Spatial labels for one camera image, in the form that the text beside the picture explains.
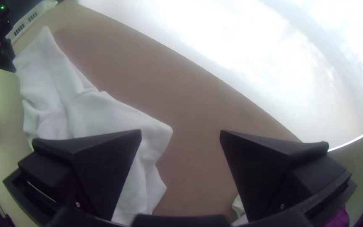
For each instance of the white t-shirt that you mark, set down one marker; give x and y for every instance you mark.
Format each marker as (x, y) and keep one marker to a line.
(68, 104)

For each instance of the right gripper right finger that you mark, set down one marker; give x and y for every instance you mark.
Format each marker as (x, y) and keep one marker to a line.
(263, 173)

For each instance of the white laundry basket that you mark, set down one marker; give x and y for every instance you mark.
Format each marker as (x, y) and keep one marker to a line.
(27, 19)

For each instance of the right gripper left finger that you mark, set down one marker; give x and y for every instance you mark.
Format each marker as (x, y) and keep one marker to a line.
(99, 170)

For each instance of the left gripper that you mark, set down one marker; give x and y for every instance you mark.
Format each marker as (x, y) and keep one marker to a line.
(5, 58)

